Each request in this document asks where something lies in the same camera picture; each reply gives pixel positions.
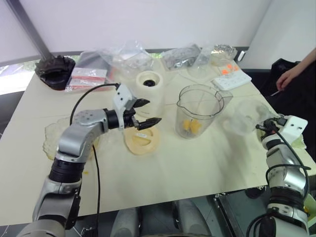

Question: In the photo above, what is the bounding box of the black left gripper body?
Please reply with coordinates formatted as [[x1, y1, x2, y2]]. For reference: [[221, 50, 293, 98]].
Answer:
[[122, 97, 141, 129]]

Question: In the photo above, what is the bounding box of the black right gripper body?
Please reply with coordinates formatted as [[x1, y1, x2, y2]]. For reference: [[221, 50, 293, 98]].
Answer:
[[255, 118, 277, 135]]

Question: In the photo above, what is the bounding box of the cream blender base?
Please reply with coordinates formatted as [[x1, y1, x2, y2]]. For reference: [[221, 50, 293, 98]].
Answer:
[[135, 70, 165, 118]]

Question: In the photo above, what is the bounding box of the cream blender lid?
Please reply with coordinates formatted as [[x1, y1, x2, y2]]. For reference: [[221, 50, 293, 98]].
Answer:
[[122, 125, 161, 156]]

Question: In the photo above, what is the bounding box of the clear blender jar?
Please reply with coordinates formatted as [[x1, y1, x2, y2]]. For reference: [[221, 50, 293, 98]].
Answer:
[[175, 84, 234, 139]]

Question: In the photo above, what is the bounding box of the bare person hand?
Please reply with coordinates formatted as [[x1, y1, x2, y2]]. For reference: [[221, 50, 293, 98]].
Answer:
[[276, 66, 301, 90]]

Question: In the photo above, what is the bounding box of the clear plastic bag right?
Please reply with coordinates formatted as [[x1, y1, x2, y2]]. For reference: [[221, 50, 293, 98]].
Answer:
[[223, 100, 279, 138]]

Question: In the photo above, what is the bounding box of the black person clothing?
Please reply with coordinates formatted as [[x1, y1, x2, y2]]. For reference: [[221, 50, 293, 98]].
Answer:
[[256, 58, 316, 173]]

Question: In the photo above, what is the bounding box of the crumpled clear plastic bag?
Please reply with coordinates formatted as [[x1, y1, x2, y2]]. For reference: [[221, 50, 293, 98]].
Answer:
[[98, 40, 155, 78]]

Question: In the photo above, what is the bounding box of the white power strip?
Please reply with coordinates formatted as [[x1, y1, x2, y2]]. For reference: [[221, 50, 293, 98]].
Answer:
[[211, 72, 252, 91]]

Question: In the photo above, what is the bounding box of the silver foil bag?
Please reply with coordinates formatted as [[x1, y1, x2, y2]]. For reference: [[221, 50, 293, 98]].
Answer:
[[160, 44, 202, 71]]

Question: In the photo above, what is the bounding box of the small clear plastic bag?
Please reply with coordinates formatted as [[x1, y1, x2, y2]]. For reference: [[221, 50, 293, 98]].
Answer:
[[187, 48, 218, 81]]

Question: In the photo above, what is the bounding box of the grey plastic bag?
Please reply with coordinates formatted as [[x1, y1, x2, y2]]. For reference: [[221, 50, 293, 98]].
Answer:
[[79, 50, 112, 70]]

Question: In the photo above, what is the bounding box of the clear plastic bag left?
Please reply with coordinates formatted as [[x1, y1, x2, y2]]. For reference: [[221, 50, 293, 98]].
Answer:
[[43, 117, 102, 160]]

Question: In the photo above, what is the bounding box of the black plastic container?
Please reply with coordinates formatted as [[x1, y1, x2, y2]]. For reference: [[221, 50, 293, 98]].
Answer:
[[34, 55, 76, 91]]

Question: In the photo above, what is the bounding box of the black equipment case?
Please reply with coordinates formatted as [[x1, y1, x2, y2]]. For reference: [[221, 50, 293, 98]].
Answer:
[[214, 187, 272, 237]]

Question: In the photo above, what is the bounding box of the grey rounded shape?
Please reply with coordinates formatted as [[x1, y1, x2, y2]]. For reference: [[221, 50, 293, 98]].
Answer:
[[172, 198, 213, 237], [110, 208, 140, 237]]

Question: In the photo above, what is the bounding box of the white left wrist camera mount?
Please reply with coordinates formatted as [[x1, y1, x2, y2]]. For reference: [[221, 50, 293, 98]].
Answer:
[[113, 83, 137, 131]]

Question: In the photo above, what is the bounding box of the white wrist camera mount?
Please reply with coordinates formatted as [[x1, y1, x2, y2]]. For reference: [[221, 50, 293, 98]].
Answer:
[[113, 83, 137, 131], [281, 115, 309, 143]]

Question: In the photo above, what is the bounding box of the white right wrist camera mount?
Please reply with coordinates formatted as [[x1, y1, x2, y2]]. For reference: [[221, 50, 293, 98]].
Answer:
[[281, 115, 309, 143]]

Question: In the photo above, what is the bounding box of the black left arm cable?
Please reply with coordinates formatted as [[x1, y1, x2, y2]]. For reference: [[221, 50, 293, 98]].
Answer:
[[70, 83, 119, 237]]

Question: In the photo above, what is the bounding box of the dark window frame bar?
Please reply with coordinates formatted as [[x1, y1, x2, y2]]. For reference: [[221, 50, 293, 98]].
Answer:
[[6, 0, 54, 60]]

